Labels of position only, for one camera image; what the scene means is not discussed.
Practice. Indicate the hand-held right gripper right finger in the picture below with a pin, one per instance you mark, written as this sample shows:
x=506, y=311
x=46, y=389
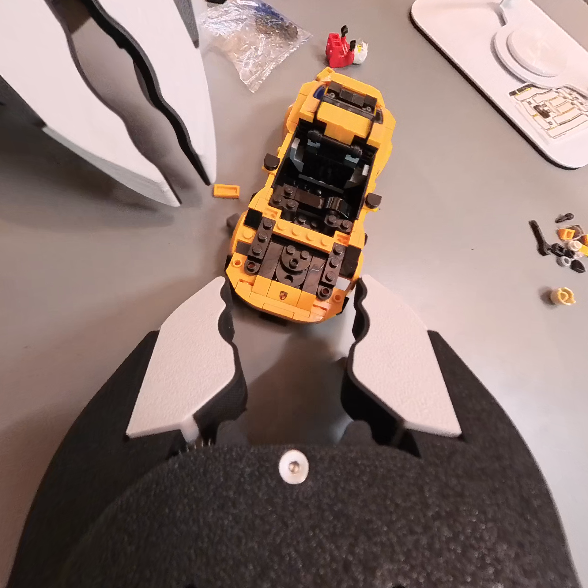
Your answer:
x=404, y=367

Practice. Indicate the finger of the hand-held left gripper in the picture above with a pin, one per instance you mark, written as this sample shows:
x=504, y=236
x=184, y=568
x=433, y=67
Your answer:
x=69, y=115
x=174, y=69

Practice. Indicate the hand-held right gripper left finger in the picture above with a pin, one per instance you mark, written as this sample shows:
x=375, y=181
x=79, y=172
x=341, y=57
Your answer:
x=183, y=367

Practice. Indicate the yellow lego car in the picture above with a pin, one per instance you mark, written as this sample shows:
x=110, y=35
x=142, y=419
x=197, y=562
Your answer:
x=344, y=115

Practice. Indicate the red lego minifigure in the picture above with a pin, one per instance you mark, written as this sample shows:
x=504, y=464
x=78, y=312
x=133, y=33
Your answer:
x=340, y=50

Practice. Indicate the small dark lego slope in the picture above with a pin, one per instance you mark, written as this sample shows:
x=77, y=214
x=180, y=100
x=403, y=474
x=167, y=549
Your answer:
x=233, y=221

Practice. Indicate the tan round lego piece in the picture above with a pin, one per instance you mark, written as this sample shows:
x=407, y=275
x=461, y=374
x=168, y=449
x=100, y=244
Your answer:
x=562, y=296

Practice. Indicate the black lego wrench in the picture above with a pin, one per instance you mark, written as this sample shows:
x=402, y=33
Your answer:
x=538, y=236

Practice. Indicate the cluster of small lego pieces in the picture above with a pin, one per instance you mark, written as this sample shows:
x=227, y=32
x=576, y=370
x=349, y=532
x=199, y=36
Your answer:
x=567, y=234

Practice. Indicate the lego sticker sheet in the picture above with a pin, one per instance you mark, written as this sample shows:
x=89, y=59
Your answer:
x=551, y=110

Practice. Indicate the clear plastic parts bag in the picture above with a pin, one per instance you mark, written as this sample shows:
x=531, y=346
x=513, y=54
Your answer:
x=248, y=46

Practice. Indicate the white book stand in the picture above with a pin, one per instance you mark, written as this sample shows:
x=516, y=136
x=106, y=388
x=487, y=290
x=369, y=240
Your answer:
x=450, y=36

